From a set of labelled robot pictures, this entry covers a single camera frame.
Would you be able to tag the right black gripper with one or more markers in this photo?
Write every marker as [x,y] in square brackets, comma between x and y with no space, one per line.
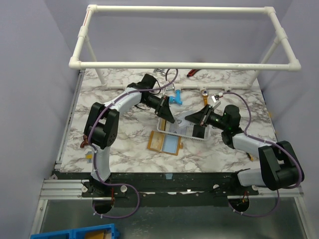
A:
[205,116]

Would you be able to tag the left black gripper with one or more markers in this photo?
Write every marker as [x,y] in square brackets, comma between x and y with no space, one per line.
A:
[164,111]

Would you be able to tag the black credit card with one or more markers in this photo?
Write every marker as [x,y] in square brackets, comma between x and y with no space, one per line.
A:
[199,131]

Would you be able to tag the white plastic basket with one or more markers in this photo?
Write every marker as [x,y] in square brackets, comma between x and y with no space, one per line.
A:
[185,133]

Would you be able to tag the tan leather card holder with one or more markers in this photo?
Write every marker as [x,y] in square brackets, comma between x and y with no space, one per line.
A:
[164,143]

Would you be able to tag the white credit card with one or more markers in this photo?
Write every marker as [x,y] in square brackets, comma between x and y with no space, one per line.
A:
[181,123]

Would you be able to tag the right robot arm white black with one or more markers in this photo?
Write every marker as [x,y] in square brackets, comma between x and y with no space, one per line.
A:
[279,166]

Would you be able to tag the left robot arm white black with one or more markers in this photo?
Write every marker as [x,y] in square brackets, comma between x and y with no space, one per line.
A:
[102,124]

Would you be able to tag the blue pipe valve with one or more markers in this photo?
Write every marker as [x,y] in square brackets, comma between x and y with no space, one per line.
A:
[176,99]

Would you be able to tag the gold pipe valve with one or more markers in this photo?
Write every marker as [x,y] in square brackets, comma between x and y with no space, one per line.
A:
[205,96]

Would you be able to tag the metal clamp fitting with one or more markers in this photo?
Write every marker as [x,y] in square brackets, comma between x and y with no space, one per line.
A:
[160,71]

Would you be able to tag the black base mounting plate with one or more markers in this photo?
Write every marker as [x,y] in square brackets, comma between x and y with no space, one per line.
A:
[166,189]

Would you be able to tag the brown pipe valve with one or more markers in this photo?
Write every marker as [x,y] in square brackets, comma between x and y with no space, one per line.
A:
[84,142]

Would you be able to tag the hex key set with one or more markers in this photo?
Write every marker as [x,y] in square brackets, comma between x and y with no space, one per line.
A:
[89,157]

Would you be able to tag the blue plastic bin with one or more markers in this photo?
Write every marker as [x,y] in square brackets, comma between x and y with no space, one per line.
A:
[79,233]

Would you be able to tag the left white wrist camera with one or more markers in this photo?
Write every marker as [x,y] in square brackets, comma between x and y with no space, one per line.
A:
[170,87]

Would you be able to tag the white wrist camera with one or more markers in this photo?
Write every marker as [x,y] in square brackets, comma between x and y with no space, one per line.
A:
[170,87]
[216,100]

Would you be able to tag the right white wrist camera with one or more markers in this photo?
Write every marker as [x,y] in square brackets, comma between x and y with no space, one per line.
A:
[216,100]

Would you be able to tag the red handled tool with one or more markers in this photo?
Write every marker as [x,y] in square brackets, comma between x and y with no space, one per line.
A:
[192,72]

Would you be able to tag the yellow handled pliers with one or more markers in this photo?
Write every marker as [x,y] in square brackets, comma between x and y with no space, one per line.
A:
[250,157]

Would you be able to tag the white PVC pipe frame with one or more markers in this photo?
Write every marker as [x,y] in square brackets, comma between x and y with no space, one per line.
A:
[83,56]

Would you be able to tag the aluminium rail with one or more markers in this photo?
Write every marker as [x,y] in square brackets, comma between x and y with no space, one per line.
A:
[61,190]

